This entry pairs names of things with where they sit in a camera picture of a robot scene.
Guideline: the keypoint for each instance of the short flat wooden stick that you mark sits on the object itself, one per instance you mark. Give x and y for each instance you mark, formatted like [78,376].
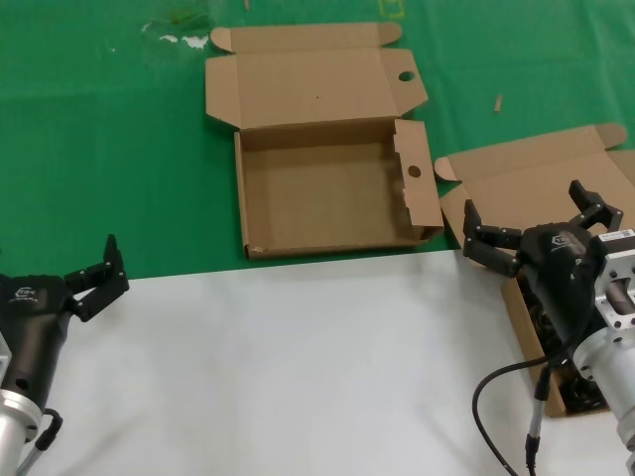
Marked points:
[498,104]

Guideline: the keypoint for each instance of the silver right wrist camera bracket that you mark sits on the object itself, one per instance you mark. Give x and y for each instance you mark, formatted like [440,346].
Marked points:
[617,277]

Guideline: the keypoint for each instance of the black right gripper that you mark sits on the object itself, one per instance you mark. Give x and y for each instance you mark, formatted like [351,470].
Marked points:
[560,268]

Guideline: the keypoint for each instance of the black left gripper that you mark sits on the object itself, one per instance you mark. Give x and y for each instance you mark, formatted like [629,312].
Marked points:
[30,317]

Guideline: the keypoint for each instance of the white table sheet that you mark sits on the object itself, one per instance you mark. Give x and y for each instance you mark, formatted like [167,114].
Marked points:
[297,372]

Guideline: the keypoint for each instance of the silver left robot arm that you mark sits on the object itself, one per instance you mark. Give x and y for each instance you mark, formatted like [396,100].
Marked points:
[15,426]

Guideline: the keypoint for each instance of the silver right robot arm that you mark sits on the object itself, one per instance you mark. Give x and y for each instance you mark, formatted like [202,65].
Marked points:
[610,377]

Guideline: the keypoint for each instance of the green table cloth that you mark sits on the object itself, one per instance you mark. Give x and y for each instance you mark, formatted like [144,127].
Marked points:
[99,149]

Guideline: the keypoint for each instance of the empty open cardboard box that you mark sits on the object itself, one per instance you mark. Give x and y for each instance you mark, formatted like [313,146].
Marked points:
[317,198]

